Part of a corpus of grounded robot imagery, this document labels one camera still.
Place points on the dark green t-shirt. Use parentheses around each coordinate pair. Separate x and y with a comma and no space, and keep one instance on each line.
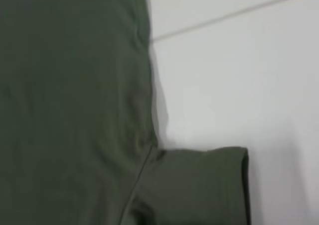
(74,110)

